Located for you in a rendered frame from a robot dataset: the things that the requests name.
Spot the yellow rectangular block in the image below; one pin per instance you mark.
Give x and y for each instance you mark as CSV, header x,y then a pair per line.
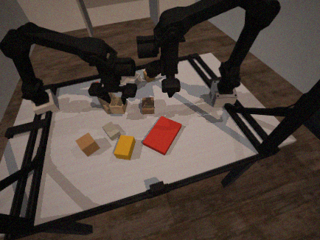
x,y
125,147

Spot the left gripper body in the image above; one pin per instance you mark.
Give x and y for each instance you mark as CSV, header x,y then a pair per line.
x,y
112,86

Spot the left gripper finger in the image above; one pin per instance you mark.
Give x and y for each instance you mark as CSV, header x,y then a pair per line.
x,y
123,98
105,97

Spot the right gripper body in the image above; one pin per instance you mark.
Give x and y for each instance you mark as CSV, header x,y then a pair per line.
x,y
170,69

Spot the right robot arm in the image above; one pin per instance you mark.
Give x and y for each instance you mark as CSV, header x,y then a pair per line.
x,y
174,23

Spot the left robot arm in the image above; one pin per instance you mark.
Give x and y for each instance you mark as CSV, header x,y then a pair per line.
x,y
16,45

